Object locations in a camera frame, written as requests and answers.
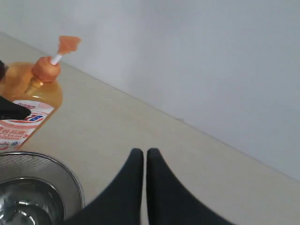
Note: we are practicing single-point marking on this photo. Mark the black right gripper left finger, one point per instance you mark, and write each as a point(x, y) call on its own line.
point(120, 202)

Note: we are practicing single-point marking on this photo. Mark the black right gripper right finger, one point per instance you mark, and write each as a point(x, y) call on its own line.
point(169, 202)

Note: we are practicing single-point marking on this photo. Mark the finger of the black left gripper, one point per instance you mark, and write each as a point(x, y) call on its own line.
point(3, 69)
point(12, 111)

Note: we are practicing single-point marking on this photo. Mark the orange dish soap bottle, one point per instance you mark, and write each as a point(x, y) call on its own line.
point(34, 86)

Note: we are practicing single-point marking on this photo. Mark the small stainless steel bowl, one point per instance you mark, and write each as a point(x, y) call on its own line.
point(28, 201)

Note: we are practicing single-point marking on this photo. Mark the steel mesh strainer basket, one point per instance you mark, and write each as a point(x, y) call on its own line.
point(15, 165)

